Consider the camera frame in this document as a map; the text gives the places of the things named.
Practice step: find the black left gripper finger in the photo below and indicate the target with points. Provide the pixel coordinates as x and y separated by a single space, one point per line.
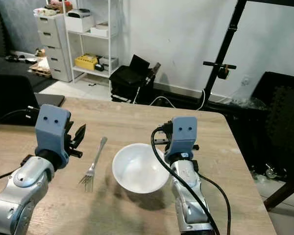
79 134

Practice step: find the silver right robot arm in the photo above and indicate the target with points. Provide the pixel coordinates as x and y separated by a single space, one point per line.
188 205

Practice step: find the white bowl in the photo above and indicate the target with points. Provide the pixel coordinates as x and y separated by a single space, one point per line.
139 169

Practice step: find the light wood table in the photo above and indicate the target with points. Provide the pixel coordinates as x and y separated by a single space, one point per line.
127 122

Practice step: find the white metal shelf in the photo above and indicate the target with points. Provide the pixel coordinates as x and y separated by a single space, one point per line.
93 73

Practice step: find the black fabric case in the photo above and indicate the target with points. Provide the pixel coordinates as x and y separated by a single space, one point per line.
125 78

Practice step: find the yellow case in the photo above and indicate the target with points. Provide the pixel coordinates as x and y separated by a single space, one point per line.
85 62

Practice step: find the grey device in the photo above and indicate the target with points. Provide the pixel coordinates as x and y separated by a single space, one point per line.
108 63

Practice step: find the black laptop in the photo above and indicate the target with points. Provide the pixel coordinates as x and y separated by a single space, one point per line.
10 98

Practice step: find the grey drawer cabinet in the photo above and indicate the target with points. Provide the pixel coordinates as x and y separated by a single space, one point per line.
56 49

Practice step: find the white box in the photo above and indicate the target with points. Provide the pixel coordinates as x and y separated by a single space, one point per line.
99 31

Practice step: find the black stand pole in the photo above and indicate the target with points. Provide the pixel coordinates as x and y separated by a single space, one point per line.
224 49

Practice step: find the white and grey printer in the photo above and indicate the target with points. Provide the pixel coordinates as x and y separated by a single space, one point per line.
79 23

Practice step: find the caster wheel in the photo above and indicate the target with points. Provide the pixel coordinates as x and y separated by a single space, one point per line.
273 172

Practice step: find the black padded panel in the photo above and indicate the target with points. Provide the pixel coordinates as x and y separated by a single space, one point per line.
281 112

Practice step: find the white packet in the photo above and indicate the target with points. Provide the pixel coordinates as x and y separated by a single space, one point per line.
44 12

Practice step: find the brown basket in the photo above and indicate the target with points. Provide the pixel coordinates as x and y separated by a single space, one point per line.
59 7

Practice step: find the dark wood table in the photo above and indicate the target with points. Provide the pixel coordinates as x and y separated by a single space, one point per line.
286 191

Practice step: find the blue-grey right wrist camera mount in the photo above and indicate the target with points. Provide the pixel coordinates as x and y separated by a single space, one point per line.
182 134

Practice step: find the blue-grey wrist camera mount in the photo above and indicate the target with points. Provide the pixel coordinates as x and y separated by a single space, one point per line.
182 134
53 127

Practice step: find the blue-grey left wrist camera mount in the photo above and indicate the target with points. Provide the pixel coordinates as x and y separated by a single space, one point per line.
53 127

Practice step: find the black clamp with camera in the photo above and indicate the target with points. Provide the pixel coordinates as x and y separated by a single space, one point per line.
218 64

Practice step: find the white wall socket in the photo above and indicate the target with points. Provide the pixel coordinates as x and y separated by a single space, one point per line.
245 80

